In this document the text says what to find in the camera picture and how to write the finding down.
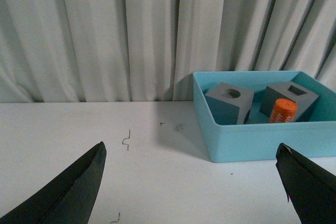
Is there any gray cube with rectangular hole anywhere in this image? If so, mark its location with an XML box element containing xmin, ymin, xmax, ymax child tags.
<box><xmin>259</xmin><ymin>81</ymin><xmax>319</xmax><ymax>122</ymax></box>

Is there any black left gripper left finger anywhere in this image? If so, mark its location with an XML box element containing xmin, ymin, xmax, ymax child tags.
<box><xmin>1</xmin><ymin>142</ymin><xmax>107</xmax><ymax>223</ymax></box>

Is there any gray cube with round hole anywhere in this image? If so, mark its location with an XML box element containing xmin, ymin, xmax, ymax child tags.
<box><xmin>205</xmin><ymin>82</ymin><xmax>254</xmax><ymax>125</ymax></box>

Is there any light blue plastic box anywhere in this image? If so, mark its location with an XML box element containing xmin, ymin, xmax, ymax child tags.
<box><xmin>193</xmin><ymin>71</ymin><xmax>335</xmax><ymax>163</ymax></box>

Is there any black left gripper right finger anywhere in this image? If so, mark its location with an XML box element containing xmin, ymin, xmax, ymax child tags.
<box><xmin>276</xmin><ymin>143</ymin><xmax>335</xmax><ymax>223</ymax></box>

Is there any orange cylinder with white digits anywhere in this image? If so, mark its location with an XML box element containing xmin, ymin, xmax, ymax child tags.
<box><xmin>268</xmin><ymin>98</ymin><xmax>298</xmax><ymax>123</ymax></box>

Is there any white pleated curtain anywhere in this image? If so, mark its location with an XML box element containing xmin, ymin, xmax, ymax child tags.
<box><xmin>1</xmin><ymin>0</ymin><xmax>335</xmax><ymax>103</ymax></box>

